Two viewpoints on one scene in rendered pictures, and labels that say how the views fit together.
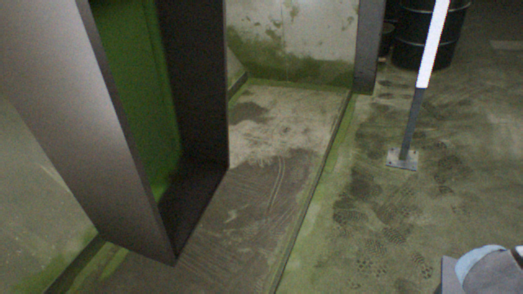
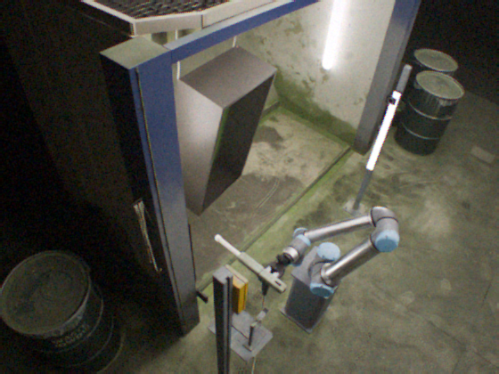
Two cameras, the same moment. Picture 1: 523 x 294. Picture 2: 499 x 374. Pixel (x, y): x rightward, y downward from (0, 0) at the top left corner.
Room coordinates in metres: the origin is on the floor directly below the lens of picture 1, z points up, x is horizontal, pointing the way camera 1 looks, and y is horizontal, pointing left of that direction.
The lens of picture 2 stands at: (-1.22, -0.13, 2.89)
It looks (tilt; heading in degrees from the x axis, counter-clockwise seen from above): 47 degrees down; 5
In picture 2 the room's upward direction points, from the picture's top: 4 degrees clockwise
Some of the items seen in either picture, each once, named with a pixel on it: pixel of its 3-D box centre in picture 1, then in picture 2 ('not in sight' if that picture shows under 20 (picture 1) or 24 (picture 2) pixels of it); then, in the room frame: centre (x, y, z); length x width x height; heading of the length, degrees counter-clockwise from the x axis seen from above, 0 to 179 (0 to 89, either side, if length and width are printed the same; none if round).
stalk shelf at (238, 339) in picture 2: not in sight; (239, 330); (-0.40, -0.07, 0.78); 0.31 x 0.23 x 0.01; 58
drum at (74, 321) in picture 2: not in sight; (68, 319); (-0.42, 1.12, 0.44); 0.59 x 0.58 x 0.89; 128
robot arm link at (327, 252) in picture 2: not in sight; (326, 257); (0.16, -0.55, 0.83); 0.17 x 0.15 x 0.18; 174
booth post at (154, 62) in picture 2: not in sight; (167, 241); (-0.10, 0.40, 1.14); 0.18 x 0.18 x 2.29; 58
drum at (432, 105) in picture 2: (430, 18); (426, 115); (2.64, -1.88, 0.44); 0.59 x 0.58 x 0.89; 162
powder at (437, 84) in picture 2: not in sight; (439, 85); (2.64, -1.89, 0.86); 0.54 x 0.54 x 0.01
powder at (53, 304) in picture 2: not in sight; (45, 290); (-0.42, 1.12, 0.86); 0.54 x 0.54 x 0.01
